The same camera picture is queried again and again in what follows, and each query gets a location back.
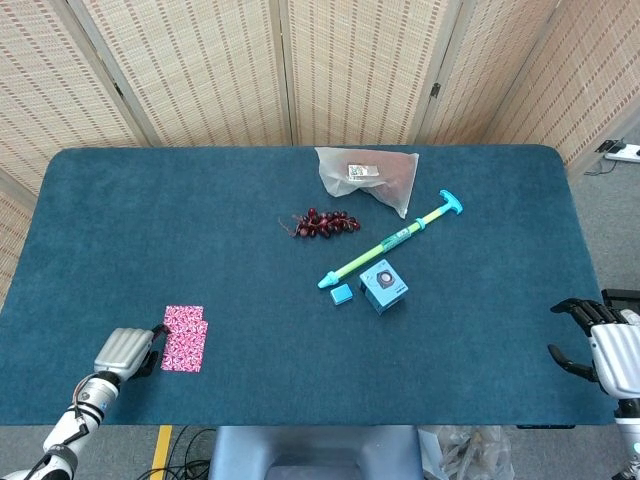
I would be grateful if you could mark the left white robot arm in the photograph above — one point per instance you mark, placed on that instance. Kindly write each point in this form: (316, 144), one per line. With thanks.
(90, 395)

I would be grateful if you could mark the white power strip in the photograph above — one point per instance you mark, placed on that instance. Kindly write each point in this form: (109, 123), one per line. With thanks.
(625, 152)

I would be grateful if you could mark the teal table cloth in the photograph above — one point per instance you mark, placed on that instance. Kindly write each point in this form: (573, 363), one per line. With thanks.
(300, 350)

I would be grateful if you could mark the dark red grape bunch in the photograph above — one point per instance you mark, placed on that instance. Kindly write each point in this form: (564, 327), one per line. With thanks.
(325, 225)

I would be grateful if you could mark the metal screen hinge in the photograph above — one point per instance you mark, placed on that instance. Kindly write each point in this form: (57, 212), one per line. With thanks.
(435, 90)
(118, 91)

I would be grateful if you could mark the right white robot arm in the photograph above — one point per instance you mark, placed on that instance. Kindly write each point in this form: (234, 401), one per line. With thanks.
(630, 435)

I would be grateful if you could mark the translucent plastic bag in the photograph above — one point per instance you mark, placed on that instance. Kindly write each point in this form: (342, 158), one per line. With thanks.
(390, 180)

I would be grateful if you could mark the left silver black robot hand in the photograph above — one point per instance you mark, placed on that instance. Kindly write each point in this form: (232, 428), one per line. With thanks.
(122, 350)

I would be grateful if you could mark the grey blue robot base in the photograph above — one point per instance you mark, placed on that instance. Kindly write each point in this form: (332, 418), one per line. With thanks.
(315, 452)

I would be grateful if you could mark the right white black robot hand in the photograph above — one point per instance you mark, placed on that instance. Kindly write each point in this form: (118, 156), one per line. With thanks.
(612, 350)

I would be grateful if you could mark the light blue speaker box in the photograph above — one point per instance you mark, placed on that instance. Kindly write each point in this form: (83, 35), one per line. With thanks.
(382, 295)

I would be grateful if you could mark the woven folding screen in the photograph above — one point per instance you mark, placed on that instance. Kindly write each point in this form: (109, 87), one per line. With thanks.
(200, 75)

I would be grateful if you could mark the small blue white block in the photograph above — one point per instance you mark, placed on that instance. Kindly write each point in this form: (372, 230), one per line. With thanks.
(341, 295)

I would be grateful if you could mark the crumpled clear plastic wrap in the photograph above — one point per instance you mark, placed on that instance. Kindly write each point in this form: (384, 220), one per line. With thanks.
(465, 455)

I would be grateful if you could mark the black box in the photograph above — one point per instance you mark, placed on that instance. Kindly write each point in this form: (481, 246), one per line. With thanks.
(620, 296)

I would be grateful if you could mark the black table edge bracket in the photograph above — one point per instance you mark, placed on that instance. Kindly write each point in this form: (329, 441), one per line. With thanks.
(545, 427)

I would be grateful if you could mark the green blue toy water pump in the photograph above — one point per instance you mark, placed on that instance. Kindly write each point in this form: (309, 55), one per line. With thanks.
(370, 254)

